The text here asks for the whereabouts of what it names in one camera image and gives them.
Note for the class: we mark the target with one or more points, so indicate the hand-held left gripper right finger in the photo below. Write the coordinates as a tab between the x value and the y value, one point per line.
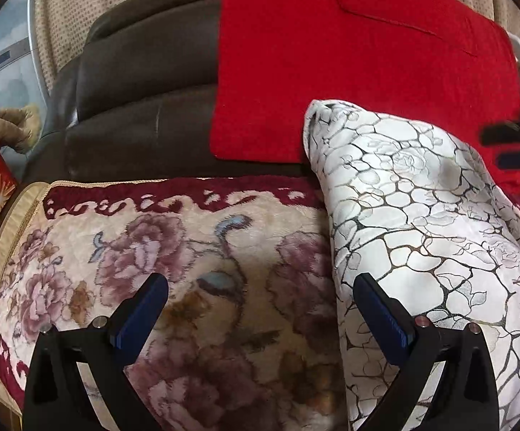
383	321

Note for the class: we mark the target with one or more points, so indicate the beige quilted cloth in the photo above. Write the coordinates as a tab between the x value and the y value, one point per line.
15	121

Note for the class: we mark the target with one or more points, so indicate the floral plush blanket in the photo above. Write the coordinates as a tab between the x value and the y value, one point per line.
174	242

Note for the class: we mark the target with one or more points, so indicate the white crackle-pattern pillow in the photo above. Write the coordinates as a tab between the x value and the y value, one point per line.
412	215

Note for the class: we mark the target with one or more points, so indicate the dark brown leather sofa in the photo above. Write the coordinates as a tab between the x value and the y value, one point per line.
143	85

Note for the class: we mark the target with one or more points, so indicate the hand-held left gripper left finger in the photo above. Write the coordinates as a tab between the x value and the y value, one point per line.
139	318

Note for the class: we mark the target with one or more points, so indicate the red cloth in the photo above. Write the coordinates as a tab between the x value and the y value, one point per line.
331	67

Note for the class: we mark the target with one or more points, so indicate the grey refrigerator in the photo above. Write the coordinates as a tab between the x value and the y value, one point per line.
4	54

